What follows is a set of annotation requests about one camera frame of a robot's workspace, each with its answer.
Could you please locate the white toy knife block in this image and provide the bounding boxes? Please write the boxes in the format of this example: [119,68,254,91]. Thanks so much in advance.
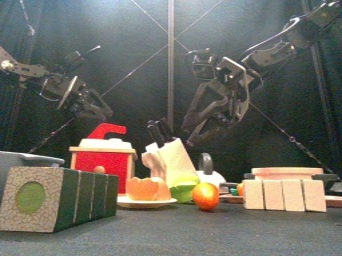
[141,117,201,189]

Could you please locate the red wooden toy box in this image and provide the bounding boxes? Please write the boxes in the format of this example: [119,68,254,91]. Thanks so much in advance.
[69,122,138,195]

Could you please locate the orange red toy fruit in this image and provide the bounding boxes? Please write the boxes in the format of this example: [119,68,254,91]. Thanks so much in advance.
[192,181,221,212]

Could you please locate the grey bin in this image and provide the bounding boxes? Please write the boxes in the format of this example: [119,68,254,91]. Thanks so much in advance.
[0,150,67,201]

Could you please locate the orange toy fruit shell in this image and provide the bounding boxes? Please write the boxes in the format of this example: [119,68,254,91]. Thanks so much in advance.
[125,176,174,202]

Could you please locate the sliced wooden toy bread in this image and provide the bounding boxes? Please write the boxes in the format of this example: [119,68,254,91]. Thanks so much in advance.
[242,178,328,213]

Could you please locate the white toy plate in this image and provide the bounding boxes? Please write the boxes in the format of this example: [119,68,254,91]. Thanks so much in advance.
[117,194,180,210]

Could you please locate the sliced wooden toy melon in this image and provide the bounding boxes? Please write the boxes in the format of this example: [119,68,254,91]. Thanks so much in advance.
[0,165,121,234]

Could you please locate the wooden toy tray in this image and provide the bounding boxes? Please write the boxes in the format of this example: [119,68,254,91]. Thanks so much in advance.
[220,192,342,209]

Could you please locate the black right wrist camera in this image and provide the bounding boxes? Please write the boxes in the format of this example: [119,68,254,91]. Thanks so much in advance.
[185,48,222,82]

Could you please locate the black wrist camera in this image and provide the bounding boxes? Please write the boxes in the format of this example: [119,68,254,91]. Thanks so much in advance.
[62,45,102,69]
[185,48,222,82]

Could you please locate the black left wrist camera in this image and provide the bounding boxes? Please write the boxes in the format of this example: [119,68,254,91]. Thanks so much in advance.
[62,45,102,69]

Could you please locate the white toy kettle black handle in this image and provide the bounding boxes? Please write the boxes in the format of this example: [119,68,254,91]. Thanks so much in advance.
[196,152,229,190]

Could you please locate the vertical metal frame pole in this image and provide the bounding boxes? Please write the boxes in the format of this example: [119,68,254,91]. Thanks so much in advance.
[167,0,176,134]

